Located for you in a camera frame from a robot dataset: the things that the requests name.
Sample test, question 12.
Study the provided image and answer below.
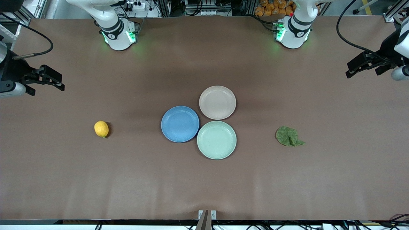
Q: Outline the orange packet pile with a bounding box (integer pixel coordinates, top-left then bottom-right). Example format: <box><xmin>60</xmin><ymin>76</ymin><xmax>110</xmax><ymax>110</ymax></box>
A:
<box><xmin>255</xmin><ymin>0</ymin><xmax>296</xmax><ymax>17</ymax></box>

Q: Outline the mint green plate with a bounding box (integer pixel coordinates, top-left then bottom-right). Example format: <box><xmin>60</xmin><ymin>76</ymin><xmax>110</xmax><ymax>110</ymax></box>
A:
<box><xmin>197</xmin><ymin>121</ymin><xmax>237</xmax><ymax>160</ymax></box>

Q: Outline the aluminium frame profile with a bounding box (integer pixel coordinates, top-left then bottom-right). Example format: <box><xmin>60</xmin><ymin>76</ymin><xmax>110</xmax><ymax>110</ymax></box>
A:
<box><xmin>383</xmin><ymin>0</ymin><xmax>409</xmax><ymax>23</ymax></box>
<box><xmin>0</xmin><ymin>6</ymin><xmax>32</xmax><ymax>26</ymax></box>

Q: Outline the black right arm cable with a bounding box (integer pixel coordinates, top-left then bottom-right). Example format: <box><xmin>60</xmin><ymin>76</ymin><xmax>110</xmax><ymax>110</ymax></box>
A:
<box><xmin>2</xmin><ymin>13</ymin><xmax>53</xmax><ymax>60</ymax></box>

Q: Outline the blue plate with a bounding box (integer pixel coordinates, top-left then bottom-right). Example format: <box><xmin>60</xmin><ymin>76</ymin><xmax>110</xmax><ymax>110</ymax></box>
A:
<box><xmin>161</xmin><ymin>106</ymin><xmax>200</xmax><ymax>143</ymax></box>

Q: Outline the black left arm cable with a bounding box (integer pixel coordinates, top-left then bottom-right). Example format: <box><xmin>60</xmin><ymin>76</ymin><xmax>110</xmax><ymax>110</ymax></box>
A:
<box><xmin>336</xmin><ymin>0</ymin><xmax>389</xmax><ymax>62</ymax></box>

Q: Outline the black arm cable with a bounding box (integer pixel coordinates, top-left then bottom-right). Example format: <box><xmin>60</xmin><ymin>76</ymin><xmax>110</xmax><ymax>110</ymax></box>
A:
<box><xmin>336</xmin><ymin>0</ymin><xmax>389</xmax><ymax>62</ymax></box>
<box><xmin>2</xmin><ymin>13</ymin><xmax>53</xmax><ymax>60</ymax></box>

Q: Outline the green lettuce leaf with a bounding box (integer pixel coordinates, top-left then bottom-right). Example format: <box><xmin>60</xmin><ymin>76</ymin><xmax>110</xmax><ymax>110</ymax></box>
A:
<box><xmin>276</xmin><ymin>126</ymin><xmax>306</xmax><ymax>147</ymax></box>

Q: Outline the grey metal camera bracket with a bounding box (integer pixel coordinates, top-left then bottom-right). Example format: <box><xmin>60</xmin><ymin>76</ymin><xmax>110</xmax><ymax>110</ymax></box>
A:
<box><xmin>196</xmin><ymin>210</ymin><xmax>216</xmax><ymax>230</ymax></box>

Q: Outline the beige plate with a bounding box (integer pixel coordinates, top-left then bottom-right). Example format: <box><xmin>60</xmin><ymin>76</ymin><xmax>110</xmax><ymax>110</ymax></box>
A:
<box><xmin>199</xmin><ymin>86</ymin><xmax>237</xmax><ymax>120</ymax></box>

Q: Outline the yellow lemon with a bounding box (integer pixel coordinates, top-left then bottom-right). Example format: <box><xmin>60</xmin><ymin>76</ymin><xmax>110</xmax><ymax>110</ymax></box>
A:
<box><xmin>94</xmin><ymin>120</ymin><xmax>109</xmax><ymax>138</ymax></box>

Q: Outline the white power strip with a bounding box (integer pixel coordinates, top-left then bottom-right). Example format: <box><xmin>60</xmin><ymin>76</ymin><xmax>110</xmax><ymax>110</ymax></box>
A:
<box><xmin>126</xmin><ymin>1</ymin><xmax>147</xmax><ymax>11</ymax></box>

